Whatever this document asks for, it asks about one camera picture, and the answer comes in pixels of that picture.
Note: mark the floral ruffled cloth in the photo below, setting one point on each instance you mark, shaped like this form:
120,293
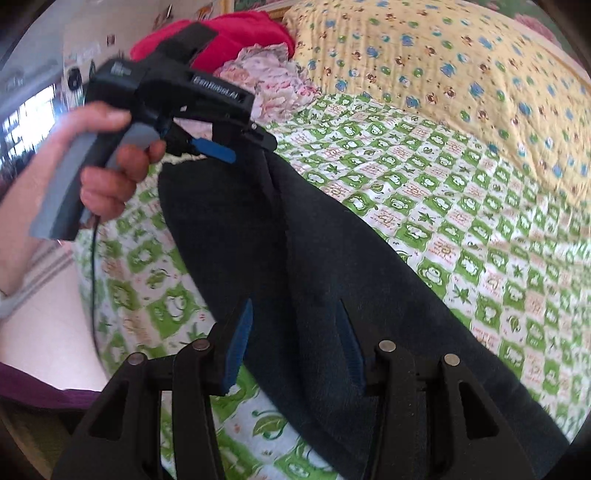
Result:
277,87

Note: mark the person's left hand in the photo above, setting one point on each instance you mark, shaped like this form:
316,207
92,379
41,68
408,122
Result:
111,184

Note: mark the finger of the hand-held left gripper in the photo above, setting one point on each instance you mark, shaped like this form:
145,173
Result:
258,136
217,151

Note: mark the bright window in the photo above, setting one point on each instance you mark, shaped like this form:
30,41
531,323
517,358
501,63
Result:
32,115

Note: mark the person's purple clothing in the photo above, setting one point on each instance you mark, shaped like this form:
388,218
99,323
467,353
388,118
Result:
41,392

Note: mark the person's left forearm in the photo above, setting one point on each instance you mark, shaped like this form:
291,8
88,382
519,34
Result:
23,221

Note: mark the green printed bedsheet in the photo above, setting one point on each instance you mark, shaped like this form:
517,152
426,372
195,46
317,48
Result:
461,221

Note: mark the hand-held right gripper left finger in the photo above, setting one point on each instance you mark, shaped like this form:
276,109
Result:
240,346

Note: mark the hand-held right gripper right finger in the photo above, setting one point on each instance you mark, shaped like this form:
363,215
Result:
350,355

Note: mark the dark pants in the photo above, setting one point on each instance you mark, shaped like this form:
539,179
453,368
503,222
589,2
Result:
286,258

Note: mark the yellow printed quilt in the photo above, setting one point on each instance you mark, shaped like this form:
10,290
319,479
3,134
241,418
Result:
415,60

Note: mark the red fleece blanket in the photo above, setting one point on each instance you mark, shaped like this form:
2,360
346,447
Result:
240,37

